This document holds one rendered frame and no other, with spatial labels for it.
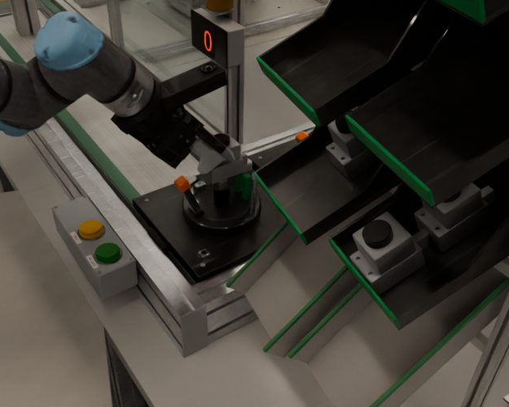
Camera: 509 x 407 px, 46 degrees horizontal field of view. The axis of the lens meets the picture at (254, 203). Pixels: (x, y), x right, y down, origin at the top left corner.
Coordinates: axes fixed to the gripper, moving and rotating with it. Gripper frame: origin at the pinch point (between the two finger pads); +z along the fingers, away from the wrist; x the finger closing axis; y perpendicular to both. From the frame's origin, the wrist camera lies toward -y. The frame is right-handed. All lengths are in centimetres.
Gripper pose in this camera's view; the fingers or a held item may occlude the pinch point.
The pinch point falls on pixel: (224, 148)
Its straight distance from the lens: 101.1
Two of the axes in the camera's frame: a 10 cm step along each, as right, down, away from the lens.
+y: -6.4, 7.6, 0.6
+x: 5.7, 5.2, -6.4
